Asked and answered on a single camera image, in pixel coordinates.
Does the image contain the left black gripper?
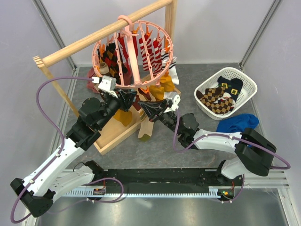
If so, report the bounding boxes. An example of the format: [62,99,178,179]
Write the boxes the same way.
[97,88,138,129]

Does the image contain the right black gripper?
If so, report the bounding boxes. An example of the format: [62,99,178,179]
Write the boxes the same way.
[138,99,182,136]

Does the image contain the maroon cuff striped sock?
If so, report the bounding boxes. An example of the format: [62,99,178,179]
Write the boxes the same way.
[132,89,152,113]

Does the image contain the mustard yellow sock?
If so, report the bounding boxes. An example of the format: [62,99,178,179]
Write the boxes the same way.
[113,110,132,127]
[149,75,175,101]

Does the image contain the wooden hanger rack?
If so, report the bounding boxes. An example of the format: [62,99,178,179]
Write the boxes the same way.
[32,0,182,156]

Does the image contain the pink round clip hanger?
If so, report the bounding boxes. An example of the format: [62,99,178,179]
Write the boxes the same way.
[92,15,174,89]

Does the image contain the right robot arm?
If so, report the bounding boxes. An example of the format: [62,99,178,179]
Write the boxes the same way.
[138,99,276,186]

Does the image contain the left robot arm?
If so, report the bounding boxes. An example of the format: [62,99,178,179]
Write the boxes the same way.
[10,89,137,218]

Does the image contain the socks pile in basket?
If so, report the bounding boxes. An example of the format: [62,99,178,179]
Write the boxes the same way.
[196,76,243,114]

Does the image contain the beige brown sock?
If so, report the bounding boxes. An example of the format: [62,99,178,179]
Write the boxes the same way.
[94,62,110,77]

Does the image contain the black argyle sock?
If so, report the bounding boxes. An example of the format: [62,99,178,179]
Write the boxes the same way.
[101,43,118,77]
[109,44,130,82]

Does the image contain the white striped-cuff sock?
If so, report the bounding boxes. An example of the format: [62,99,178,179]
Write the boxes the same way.
[161,49,179,85]

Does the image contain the blue cloth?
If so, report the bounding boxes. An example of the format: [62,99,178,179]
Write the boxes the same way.
[216,113,259,133]

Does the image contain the white plastic basket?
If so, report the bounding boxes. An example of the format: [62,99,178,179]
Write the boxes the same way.
[194,67,257,121]

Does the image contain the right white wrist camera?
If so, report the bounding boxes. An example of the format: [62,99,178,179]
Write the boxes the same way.
[164,92,181,113]

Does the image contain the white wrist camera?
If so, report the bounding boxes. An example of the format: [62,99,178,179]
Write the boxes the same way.
[92,76,118,98]
[164,92,181,113]

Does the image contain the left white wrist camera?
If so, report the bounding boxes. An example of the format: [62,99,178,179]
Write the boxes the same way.
[92,76,118,98]

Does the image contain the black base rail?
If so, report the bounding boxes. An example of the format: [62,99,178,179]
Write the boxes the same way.
[93,168,242,195]

